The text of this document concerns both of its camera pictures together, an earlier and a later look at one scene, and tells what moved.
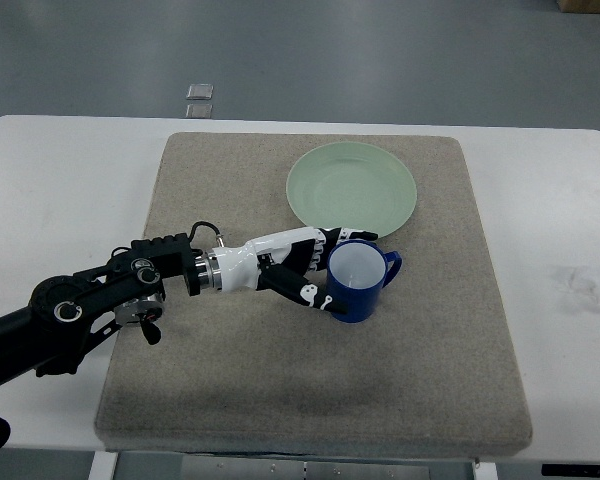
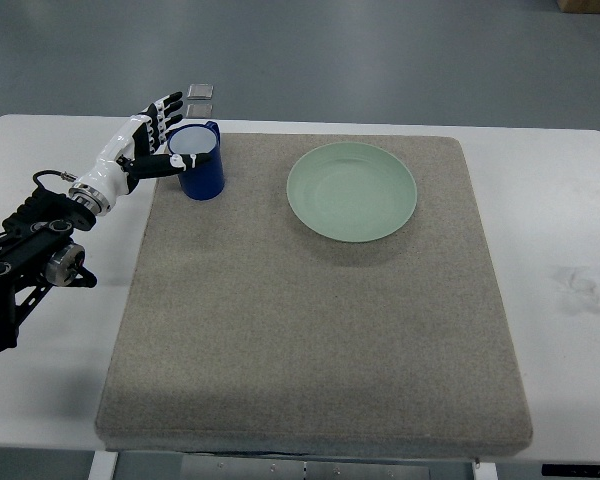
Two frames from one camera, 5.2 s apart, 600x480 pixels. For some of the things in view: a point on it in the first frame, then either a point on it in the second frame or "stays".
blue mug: x=357 y=272 to x=206 y=181
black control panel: x=581 y=470 stays
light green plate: x=354 y=186 stays
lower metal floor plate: x=199 y=111 stays
